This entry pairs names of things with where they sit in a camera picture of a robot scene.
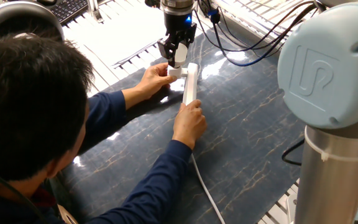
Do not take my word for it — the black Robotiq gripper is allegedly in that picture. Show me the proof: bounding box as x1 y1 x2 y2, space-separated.
157 12 198 68

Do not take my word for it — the white LED bulb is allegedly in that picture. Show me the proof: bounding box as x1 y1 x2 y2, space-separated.
173 42 188 68

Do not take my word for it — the white power strip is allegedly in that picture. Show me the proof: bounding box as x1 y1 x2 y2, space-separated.
182 62 198 106

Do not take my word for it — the left forearm blue sleeve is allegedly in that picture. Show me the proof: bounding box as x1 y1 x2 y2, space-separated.
78 90 129 156

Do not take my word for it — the right forearm blue sleeve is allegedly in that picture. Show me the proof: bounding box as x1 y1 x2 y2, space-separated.
85 139 193 224

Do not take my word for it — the person's left hand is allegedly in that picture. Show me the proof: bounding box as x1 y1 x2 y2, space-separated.
122 62 178 111

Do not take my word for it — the person's right hand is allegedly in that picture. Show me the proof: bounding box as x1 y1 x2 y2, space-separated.
172 99 208 151

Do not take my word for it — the white paper stack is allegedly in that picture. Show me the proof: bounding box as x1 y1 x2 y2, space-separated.
73 6 180 68

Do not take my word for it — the dark blue marble mat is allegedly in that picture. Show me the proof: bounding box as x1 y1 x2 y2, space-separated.
59 24 306 224

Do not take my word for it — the black keyboard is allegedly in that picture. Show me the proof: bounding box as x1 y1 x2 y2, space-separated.
47 0 90 26

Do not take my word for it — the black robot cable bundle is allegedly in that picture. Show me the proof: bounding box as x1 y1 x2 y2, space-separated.
194 0 328 67

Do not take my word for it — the aluminium post with bracket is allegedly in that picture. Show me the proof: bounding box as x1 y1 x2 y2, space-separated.
87 0 105 24

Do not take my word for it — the black ring-shaped device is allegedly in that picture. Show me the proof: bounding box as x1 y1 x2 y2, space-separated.
0 1 67 44

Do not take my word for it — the white power strip cable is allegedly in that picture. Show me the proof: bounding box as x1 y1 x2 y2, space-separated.
191 154 226 224

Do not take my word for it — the black cable loop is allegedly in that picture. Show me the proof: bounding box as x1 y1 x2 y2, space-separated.
282 138 306 166

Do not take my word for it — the aluminium corner bracket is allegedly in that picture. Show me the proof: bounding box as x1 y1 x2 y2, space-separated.
286 193 298 224

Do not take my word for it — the thin black cable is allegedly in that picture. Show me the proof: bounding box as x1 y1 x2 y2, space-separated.
0 157 48 224

